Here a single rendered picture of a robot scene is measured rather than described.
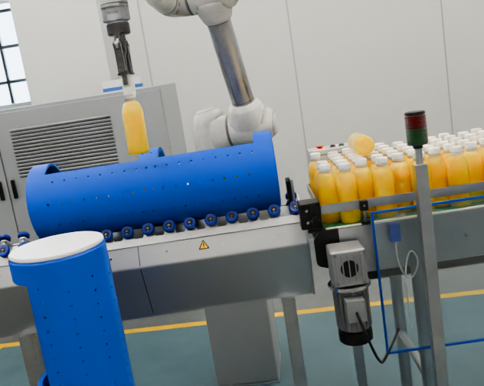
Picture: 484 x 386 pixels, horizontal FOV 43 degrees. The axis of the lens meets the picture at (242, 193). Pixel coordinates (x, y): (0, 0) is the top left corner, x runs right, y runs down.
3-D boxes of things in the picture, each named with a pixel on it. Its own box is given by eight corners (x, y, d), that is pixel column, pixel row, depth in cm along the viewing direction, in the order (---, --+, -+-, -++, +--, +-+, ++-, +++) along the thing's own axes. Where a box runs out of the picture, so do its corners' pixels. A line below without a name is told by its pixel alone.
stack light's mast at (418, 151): (407, 163, 191) (401, 112, 188) (426, 160, 191) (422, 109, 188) (412, 166, 185) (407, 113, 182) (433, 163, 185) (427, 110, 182)
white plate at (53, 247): (83, 227, 204) (83, 230, 204) (-3, 250, 189) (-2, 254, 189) (117, 237, 182) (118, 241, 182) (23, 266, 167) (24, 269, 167)
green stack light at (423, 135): (404, 144, 190) (403, 129, 189) (425, 141, 190) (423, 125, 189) (410, 147, 184) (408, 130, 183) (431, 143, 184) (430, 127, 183)
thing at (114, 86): (106, 93, 401) (104, 81, 399) (143, 87, 402) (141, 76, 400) (103, 94, 389) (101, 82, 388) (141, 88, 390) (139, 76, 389)
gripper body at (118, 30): (109, 25, 206) (114, 53, 207) (102, 23, 197) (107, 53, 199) (131, 22, 205) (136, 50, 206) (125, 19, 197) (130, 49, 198)
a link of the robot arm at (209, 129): (204, 155, 297) (194, 109, 293) (240, 148, 292) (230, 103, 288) (193, 161, 282) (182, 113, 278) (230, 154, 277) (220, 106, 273)
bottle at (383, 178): (400, 216, 208) (394, 162, 205) (378, 219, 209) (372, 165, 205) (395, 211, 215) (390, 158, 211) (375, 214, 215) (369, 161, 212)
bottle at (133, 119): (152, 151, 211) (142, 96, 208) (146, 152, 204) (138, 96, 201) (131, 153, 212) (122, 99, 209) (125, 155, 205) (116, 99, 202)
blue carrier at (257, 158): (60, 225, 246) (41, 156, 237) (278, 192, 243) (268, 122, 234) (39, 255, 219) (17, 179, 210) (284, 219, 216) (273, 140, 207)
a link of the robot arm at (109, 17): (96, 5, 196) (99, 24, 197) (124, 1, 195) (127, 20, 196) (104, 8, 205) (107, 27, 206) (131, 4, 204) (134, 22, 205)
